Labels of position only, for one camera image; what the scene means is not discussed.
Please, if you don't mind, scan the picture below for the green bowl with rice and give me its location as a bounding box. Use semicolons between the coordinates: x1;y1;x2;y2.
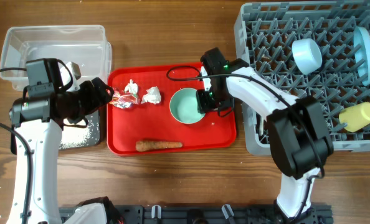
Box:
169;88;205;124

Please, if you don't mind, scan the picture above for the red strawberry cake wrapper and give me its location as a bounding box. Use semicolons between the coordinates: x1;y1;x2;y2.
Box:
109;89;140;109

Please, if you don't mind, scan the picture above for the white plastic spoon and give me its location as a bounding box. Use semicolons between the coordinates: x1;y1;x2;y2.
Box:
259;116;264;136

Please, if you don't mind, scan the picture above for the white tissue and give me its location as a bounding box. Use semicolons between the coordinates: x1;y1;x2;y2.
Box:
141;86;161;105
124;79;138;95

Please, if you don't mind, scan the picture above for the orange carrot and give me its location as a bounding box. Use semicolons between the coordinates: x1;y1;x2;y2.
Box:
136;140;183;152

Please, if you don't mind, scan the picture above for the light blue small bowl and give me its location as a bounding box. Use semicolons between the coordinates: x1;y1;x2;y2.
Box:
292;39;323;75

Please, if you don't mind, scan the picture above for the yellow plastic cup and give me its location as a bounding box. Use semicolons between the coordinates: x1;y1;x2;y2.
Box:
339;102;370;132

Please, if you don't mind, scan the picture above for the light blue plate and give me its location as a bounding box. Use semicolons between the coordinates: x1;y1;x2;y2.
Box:
353;27;370;86

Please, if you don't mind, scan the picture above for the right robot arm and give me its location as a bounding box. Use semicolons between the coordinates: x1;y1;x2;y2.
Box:
196;48;334;223

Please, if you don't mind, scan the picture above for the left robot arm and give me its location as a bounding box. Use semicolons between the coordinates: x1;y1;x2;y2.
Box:
8;58;114;223

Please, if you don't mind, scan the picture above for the grey dishwasher rack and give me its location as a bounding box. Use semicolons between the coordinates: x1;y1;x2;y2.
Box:
234;1;370;152

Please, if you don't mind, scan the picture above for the black plastic tray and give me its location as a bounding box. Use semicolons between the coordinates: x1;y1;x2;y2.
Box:
10;89;102;156

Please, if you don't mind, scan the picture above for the white rice pile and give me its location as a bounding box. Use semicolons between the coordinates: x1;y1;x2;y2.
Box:
59;121;100;150

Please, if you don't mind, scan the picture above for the clear plastic bin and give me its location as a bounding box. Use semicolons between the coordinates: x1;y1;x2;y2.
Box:
0;25;112;82

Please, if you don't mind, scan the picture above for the red serving tray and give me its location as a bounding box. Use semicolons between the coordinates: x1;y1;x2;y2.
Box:
107;63;237;156

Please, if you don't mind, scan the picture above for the left black cable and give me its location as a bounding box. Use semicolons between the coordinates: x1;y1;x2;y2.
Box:
0;58;89;224

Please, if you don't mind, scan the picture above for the black cable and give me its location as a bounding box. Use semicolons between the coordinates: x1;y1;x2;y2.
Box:
166;65;326;218
0;58;89;224

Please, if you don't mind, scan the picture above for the right black cable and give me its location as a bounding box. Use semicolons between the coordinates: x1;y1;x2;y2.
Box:
166;65;326;218

